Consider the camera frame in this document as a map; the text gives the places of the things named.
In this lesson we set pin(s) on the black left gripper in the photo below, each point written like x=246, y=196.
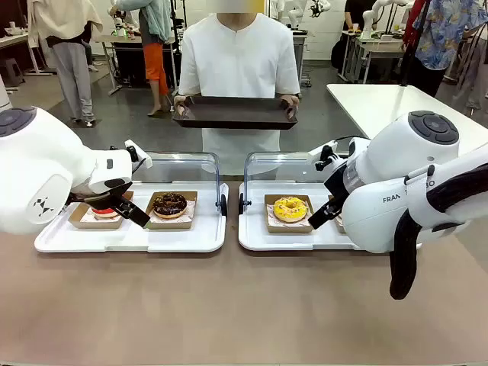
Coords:
x=110, y=194

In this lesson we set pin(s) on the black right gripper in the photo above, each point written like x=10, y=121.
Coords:
x=337, y=183

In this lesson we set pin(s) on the yellow glazed donut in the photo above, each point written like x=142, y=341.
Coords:
x=290, y=209

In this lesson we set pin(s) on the white printed paper liner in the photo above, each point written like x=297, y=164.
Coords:
x=87, y=217
x=270, y=219
x=190, y=209

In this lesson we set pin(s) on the dark brown serving tray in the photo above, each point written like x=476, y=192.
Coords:
x=234, y=112

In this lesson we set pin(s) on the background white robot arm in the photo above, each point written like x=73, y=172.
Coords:
x=295, y=13
x=371, y=15

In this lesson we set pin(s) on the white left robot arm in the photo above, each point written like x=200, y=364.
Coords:
x=38, y=164

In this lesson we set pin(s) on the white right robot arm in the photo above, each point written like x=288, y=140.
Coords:
x=404, y=190

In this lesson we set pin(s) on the red glazed donut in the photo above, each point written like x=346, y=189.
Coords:
x=103, y=213

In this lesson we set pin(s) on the chocolate donut with orange sprinkles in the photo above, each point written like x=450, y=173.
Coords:
x=169, y=204

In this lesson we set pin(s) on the person in white shirt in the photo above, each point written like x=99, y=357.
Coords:
x=238, y=57

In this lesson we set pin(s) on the person's left hand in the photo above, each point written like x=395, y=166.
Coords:
x=291, y=103

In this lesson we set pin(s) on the person's right hand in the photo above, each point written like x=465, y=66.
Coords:
x=181, y=103

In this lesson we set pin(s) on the white plastic display tray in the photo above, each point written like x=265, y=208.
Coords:
x=259, y=240
x=133, y=240

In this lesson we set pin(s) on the clear plastic roll lid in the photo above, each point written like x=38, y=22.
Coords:
x=278, y=167
x=183, y=167

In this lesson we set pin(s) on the white side table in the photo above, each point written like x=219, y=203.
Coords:
x=381, y=106

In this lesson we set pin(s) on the background metal workbench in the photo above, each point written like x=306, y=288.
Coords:
x=126, y=57
x=366, y=49

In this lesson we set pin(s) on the bystander in orange trousers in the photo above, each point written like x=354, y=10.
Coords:
x=156, y=57

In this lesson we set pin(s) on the bystander in beige top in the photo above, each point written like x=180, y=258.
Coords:
x=72, y=57

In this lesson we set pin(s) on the grey plastic stool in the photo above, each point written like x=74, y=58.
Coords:
x=11, y=72

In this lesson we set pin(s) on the background robot with green light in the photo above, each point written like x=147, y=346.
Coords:
x=120, y=26

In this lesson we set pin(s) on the bystander in black clothes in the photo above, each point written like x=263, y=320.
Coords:
x=358, y=13

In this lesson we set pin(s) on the bystander in blue floral shirt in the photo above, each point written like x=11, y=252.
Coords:
x=442, y=34

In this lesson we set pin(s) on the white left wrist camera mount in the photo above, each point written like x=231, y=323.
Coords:
x=141, y=154

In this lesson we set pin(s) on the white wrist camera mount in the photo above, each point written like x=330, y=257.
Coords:
x=324, y=152
x=141, y=154

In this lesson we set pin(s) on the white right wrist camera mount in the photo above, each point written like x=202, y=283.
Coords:
x=324, y=152

